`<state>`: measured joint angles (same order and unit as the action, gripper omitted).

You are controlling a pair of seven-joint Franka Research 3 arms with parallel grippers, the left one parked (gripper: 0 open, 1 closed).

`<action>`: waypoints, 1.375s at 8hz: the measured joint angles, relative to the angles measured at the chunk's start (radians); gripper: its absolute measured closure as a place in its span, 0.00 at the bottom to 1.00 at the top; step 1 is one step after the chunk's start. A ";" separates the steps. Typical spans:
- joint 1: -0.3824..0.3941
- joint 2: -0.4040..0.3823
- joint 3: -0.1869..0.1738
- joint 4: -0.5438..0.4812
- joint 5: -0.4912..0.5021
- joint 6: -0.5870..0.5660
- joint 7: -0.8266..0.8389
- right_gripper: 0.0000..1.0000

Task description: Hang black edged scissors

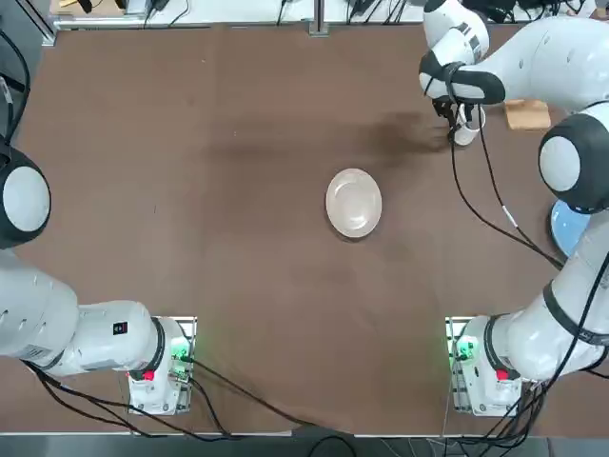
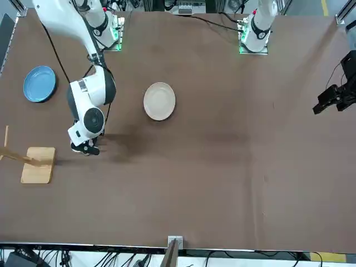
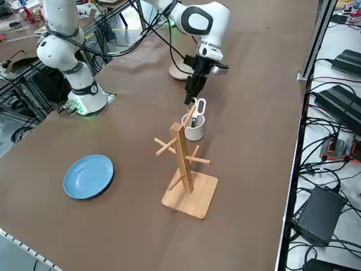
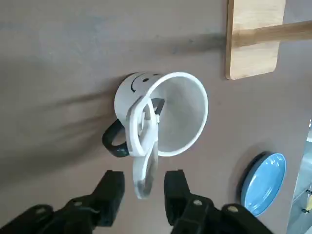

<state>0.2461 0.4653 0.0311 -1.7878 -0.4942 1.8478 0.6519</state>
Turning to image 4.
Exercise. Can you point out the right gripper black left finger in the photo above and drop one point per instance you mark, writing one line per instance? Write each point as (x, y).
(73, 214)

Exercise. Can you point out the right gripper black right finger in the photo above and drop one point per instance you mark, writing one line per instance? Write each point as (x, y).
(195, 217)

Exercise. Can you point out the blue plate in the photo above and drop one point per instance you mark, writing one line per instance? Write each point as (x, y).
(265, 185)

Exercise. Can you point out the wooden peg rack stand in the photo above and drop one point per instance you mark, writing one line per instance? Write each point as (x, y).
(251, 56)

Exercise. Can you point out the aluminium frame rail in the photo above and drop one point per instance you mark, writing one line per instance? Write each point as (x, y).
(299, 195)

